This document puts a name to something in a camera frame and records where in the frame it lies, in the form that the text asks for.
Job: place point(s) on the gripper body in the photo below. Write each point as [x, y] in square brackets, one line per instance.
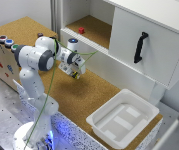
[78, 64]

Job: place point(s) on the yellow block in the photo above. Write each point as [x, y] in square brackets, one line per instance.
[76, 75]

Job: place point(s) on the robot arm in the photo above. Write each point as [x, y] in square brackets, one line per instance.
[30, 80]

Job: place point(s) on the purple block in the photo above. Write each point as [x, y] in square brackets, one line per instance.
[40, 34]

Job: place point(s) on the white cabinet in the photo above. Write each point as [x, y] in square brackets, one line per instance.
[99, 65]

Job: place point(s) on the green button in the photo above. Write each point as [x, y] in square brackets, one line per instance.
[14, 47]

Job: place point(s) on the white plastic box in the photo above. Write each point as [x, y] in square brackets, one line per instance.
[122, 121]

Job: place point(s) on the blue button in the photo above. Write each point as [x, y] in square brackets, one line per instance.
[9, 42]

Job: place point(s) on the red button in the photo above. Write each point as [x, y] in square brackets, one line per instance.
[2, 39]

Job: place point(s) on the white sliding door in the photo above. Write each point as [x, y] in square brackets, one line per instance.
[162, 50]

